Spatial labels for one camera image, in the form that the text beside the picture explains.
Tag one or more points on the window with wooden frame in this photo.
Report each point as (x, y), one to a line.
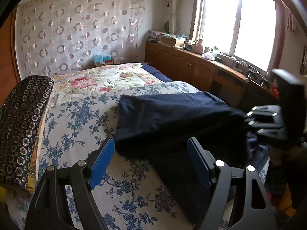
(251, 31)

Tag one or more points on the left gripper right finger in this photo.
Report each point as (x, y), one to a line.
(215, 176)

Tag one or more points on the pink ceramic jug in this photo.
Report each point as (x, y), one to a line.
(198, 47)

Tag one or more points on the blue floral white sheet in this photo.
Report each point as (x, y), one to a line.
(130, 195)

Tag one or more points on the navy blue garment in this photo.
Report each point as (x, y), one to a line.
(157, 128)

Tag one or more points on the floral pastel bed blanket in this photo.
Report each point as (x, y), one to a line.
(99, 80)

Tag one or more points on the wooden wardrobe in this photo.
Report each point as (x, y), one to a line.
(9, 74)

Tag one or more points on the blue tissue box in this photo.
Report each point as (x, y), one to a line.
(100, 60)

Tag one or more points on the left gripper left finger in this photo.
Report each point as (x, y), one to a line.
(84, 176)

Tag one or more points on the long wooden cabinet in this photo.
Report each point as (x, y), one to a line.
(211, 76)

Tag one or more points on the sheer circle-patterned curtain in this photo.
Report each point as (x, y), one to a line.
(61, 36)

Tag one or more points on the cardboard box on cabinet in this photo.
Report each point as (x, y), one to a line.
(172, 40)

